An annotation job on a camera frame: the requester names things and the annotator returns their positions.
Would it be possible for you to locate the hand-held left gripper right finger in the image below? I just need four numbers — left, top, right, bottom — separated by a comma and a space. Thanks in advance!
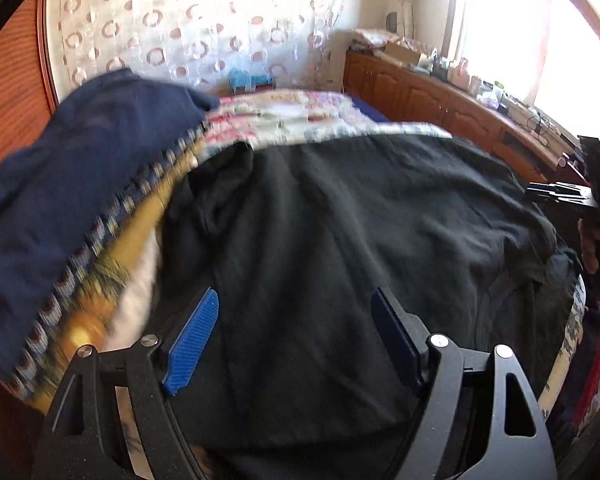
371, 287, 558, 480

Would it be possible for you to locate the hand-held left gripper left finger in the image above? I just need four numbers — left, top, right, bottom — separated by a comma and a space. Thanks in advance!
35, 287, 220, 480

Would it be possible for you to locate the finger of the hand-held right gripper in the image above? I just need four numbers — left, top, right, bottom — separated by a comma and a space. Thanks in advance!
526, 181, 593, 207

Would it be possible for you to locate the black printed t-shirt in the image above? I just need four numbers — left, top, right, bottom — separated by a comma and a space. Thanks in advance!
162, 132, 581, 480

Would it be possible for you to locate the person's right hand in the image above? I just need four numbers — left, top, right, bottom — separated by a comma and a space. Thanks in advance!
578, 220, 600, 273

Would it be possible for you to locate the white folded garment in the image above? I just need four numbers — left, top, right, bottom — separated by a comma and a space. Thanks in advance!
100, 230, 167, 353

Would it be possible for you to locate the yellow patterned folded garment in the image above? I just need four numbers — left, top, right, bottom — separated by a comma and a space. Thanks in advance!
30, 157, 202, 413

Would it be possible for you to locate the floral patterned bed cover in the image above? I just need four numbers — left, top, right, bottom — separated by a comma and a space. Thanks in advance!
5, 130, 207, 402

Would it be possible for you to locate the window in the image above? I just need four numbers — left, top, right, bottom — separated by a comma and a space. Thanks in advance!
445, 0, 600, 143

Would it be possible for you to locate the wooden cabinet counter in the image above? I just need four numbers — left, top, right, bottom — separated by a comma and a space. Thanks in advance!
344, 49, 597, 187

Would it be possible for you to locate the navy blue bedsheet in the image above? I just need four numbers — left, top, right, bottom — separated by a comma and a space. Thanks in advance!
352, 97, 392, 124

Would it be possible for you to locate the navy blue folded garment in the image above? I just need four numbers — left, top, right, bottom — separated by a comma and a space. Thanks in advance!
0, 69, 222, 381

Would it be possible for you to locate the cardboard box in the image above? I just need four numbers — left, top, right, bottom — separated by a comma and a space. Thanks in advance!
382, 40, 429, 64

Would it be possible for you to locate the pink floral blanket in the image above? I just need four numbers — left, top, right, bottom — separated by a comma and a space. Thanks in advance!
200, 89, 453, 162

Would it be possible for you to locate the floral cloth bundle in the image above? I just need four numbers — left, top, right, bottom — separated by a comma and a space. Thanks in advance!
350, 29, 407, 52

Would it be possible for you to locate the sheer circle-patterned curtain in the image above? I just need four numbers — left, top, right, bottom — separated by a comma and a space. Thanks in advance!
45, 0, 355, 100

